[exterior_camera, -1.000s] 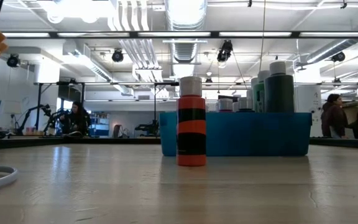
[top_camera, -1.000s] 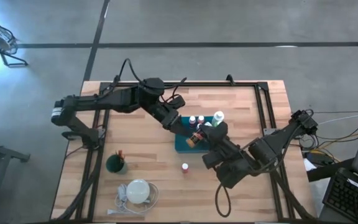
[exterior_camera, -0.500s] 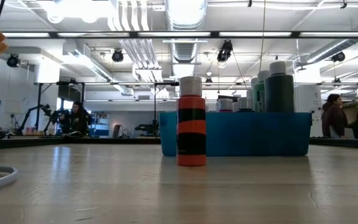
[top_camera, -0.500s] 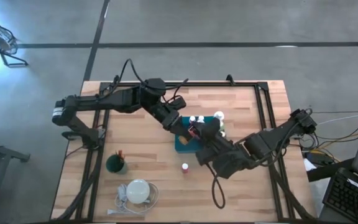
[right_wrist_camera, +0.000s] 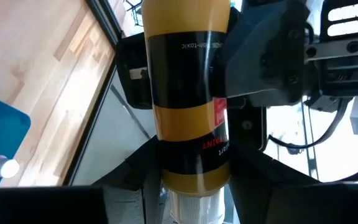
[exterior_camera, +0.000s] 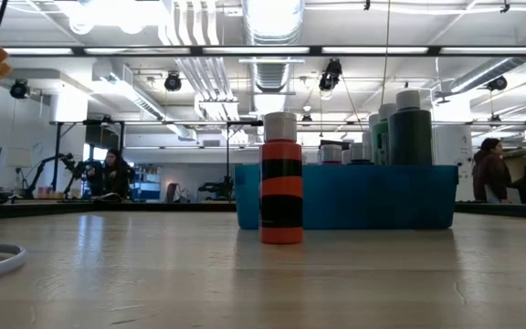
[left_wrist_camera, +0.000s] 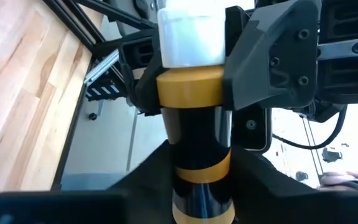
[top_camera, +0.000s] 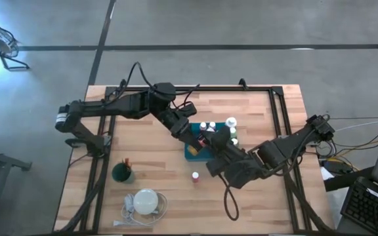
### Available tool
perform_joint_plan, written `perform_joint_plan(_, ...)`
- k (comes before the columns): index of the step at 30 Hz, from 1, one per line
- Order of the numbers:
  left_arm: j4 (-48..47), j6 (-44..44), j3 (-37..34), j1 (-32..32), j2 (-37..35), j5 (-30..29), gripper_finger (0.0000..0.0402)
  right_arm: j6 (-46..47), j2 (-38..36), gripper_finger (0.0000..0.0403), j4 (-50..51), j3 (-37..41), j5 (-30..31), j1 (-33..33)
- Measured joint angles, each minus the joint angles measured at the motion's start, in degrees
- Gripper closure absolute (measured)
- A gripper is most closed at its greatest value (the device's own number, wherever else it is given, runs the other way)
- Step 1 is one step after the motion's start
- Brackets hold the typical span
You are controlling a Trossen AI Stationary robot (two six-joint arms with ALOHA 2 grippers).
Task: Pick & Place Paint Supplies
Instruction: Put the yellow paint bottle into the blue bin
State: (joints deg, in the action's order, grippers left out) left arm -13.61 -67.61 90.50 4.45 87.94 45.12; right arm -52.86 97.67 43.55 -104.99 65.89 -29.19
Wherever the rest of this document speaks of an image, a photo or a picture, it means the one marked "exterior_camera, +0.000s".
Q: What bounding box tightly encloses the large dark blue paint bottle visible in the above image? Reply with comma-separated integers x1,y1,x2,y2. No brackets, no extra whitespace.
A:
388,89,434,166

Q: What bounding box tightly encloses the black bar with light strips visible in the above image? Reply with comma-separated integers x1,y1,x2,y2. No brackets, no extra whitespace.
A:
0,44,526,58

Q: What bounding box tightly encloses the dark desk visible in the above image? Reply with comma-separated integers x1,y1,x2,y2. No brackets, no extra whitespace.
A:
0,199,526,220

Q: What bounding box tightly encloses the large white paint bottle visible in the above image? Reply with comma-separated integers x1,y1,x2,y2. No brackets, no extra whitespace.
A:
362,112,380,166

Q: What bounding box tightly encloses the black ceiling spotlight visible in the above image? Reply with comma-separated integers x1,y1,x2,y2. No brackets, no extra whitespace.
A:
163,70,183,92
318,58,343,91
8,79,30,101
486,75,509,91

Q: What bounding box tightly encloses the orange paint bottle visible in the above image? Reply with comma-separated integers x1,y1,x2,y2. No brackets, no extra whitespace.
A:
258,111,304,246

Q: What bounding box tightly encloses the magenta paint bottle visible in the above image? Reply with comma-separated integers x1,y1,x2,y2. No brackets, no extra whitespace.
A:
320,143,343,166

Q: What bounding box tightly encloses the white ceiling air duct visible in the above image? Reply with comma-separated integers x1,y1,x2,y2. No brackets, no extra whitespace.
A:
242,0,308,115

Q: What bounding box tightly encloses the large green paint bottle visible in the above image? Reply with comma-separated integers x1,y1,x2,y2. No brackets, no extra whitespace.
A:
371,102,400,166

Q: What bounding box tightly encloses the white round column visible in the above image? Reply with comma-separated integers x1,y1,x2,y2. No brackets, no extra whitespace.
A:
432,123,474,202

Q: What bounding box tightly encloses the teal plastic bin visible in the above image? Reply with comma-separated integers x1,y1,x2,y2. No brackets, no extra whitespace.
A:
233,164,459,231

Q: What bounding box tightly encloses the thin hanging cable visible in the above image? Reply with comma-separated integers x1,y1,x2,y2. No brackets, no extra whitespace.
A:
374,0,391,109

